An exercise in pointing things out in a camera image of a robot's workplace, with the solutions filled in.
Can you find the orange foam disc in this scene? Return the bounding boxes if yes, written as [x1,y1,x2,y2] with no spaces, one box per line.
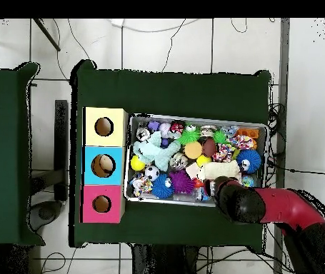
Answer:
[184,141,204,160]

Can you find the wooden three-hole box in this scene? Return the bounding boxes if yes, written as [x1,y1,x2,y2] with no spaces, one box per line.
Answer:
[80,106,129,224]

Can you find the black upright panel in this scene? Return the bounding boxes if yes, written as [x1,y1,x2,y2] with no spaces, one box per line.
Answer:
[54,99,69,202]

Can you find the dark green tablecloth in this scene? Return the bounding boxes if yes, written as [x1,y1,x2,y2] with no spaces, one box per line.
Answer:
[69,59,272,253]

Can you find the small soccer ball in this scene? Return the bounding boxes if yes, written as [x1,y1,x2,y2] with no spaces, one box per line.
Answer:
[144,165,161,182]

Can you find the cream yellow cloth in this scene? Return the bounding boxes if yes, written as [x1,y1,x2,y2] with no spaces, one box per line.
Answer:
[197,160,242,182]

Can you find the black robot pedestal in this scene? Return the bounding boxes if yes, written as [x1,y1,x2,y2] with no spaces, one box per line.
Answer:
[131,244,200,274]

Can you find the yellow ball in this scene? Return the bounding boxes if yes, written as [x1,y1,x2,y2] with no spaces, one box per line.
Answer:
[129,154,146,172]

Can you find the green spiky ball with eye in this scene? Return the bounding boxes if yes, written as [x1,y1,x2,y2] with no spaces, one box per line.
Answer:
[176,123,201,146]

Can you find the brown toy football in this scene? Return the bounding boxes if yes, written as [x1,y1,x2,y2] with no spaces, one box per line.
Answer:
[201,137,218,158]

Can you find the blue spiky ball with eyes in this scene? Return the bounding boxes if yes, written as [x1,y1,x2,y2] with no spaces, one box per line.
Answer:
[236,148,262,174]
[151,173,175,199]

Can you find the purple spiky ball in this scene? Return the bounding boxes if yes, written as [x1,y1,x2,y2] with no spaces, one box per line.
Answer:
[169,170,196,194]

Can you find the shallow clear mesh bin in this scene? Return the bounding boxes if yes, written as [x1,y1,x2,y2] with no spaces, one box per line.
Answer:
[123,113,269,211]

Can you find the mint green cloth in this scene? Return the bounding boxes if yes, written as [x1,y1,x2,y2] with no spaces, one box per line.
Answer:
[132,131,181,172]

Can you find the dark slanted rod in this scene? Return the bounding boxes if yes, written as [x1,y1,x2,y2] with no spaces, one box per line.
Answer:
[32,18,61,52]

